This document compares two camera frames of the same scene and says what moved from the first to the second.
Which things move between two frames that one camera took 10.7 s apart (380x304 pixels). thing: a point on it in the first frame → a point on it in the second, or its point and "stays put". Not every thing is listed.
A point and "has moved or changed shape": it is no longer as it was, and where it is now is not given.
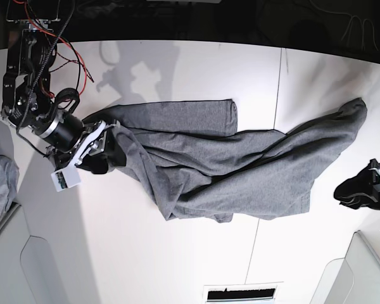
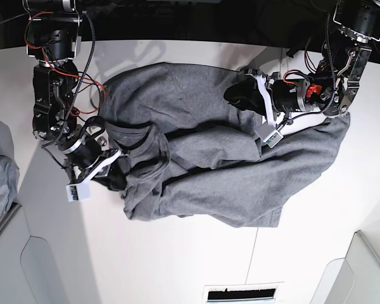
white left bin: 21,268 stays put
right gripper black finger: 366,189 → 245,94
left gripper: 94,142 → 120,168
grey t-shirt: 190,152 has moved or changed shape
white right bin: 360,277 stays put
